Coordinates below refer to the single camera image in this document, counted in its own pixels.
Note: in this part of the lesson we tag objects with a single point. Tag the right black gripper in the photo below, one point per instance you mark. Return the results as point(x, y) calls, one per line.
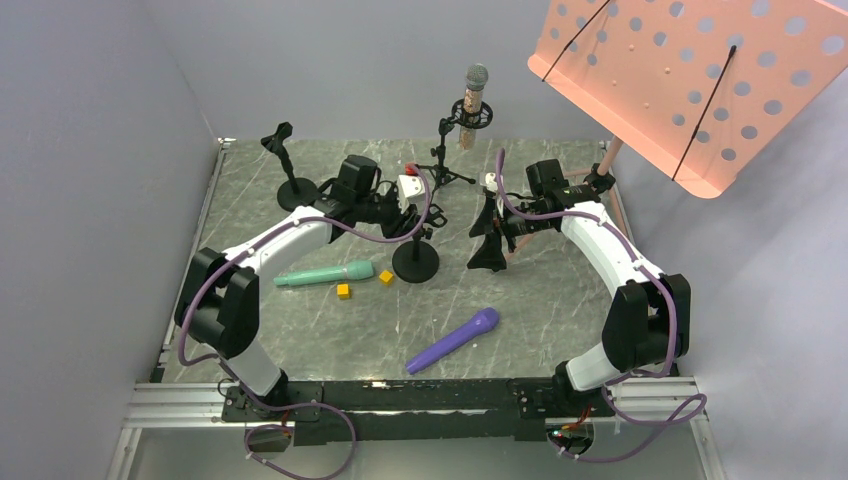
point(494, 219)

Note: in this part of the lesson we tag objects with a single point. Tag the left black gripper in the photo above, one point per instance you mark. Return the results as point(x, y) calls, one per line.
point(403, 216)

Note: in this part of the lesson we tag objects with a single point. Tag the round-base mic stand front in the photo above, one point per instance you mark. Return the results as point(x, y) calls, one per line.
point(417, 261)

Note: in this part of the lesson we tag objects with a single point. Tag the round-base mic stand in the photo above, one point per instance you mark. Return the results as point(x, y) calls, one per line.
point(417, 261)
point(295, 191)

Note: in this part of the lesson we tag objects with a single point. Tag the purple microphone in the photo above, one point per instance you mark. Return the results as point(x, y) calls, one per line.
point(480, 323)

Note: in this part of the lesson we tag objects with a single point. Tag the rhinestone glitter microphone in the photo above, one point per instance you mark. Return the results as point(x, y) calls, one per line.
point(476, 78)

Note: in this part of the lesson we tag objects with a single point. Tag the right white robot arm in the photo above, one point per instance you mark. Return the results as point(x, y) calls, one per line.
point(648, 321)

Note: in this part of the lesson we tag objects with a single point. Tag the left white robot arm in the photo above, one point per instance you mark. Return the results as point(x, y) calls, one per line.
point(218, 310)

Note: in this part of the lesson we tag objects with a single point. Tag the round-base mic stand rear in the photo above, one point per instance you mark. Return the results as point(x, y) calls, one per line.
point(295, 191)

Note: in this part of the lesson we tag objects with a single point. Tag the pink music stand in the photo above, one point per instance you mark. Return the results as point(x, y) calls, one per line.
point(730, 113)

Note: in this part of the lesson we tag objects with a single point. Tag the teal microphone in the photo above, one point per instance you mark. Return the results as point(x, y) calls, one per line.
point(353, 271)

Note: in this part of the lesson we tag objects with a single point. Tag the yellow cube near teal mic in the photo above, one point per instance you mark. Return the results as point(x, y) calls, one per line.
point(343, 291)

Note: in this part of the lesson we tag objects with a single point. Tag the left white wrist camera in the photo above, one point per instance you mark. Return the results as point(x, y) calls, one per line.
point(411, 189)

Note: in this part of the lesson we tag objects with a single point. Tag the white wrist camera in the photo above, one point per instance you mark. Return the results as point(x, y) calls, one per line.
point(490, 182)
point(411, 189)

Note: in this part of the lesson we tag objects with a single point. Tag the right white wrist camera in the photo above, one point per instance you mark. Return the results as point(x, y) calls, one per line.
point(490, 182)

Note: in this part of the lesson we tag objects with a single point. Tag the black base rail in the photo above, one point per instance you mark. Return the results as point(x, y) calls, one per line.
point(523, 409)

